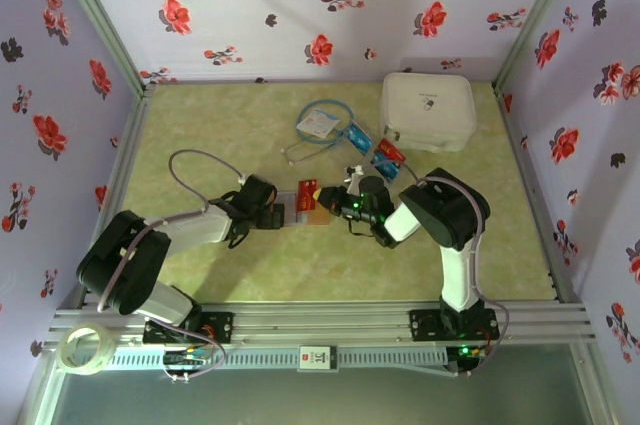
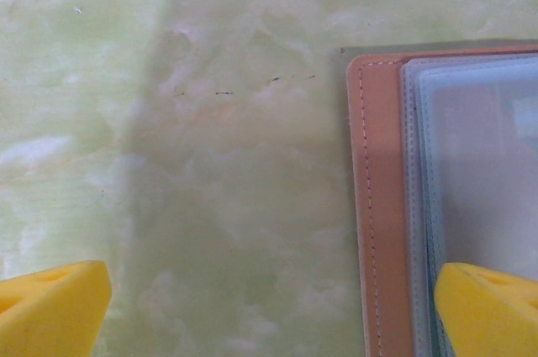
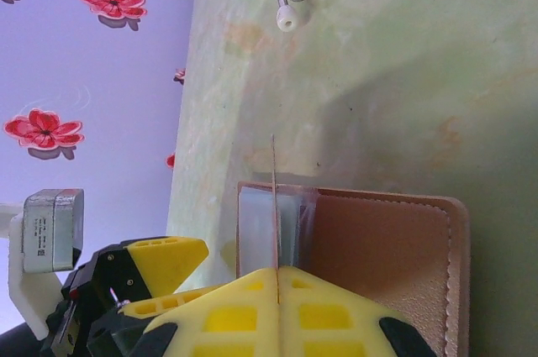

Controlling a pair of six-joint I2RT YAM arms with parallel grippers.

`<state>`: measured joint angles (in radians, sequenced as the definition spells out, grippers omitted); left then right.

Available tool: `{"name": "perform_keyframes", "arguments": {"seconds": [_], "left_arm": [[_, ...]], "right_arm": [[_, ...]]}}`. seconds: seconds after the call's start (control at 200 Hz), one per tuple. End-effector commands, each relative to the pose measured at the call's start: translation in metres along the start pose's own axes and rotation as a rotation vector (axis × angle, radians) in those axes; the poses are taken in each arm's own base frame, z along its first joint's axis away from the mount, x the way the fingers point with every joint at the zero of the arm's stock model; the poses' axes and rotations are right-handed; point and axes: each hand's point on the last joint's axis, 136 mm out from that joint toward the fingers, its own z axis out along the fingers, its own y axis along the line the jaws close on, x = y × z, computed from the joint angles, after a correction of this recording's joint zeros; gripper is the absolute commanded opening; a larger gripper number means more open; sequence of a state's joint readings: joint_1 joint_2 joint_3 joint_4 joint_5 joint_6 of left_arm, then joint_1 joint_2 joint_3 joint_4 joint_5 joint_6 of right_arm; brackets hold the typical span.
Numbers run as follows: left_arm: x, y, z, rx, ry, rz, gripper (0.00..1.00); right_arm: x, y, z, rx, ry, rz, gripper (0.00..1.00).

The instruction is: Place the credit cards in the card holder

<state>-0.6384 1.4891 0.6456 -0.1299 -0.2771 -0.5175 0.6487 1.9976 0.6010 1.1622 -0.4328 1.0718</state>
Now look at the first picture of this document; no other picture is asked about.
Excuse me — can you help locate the red credit card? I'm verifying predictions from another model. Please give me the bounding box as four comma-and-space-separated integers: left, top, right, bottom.
296, 178, 324, 211
376, 138, 406, 164

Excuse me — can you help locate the blue credit card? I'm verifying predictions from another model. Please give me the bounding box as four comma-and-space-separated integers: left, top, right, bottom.
369, 153, 402, 181
347, 124, 374, 152

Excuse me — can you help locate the white badge card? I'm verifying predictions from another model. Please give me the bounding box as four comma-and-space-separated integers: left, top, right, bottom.
294, 109, 340, 139

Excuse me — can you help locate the white zip case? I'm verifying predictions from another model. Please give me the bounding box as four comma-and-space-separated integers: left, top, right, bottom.
378, 72, 479, 154

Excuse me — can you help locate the small white label tag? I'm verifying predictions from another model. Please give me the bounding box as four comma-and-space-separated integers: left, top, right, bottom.
298, 344, 340, 372

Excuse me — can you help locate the small circuit board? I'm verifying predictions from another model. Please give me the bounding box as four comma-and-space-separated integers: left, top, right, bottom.
455, 344, 489, 362
162, 348, 214, 369

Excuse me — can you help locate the clear tape roll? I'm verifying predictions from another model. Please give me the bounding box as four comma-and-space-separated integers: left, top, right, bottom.
58, 323, 115, 376

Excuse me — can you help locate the thin grey cord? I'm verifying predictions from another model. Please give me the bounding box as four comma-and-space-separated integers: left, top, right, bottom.
280, 137, 331, 166

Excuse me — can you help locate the coiled blue cable packet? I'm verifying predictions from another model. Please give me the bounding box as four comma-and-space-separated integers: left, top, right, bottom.
294, 99, 356, 146

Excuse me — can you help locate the aluminium frame rail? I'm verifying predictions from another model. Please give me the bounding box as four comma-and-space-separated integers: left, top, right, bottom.
43, 300, 599, 347

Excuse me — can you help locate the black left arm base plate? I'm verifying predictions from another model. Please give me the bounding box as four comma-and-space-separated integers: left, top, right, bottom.
143, 312, 235, 345

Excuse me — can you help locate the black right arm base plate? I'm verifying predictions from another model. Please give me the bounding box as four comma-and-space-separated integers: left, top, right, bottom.
409, 308, 500, 342

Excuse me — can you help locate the white slotted cable duct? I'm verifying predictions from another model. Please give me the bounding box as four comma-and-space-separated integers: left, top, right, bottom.
107, 347, 449, 371

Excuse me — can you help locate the aluminium side rail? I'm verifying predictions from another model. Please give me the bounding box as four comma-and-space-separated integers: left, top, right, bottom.
492, 82, 586, 305
52, 83, 157, 311

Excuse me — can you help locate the aluminium frame post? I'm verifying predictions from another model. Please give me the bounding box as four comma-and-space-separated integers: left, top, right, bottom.
492, 0, 587, 91
44, 0, 157, 96

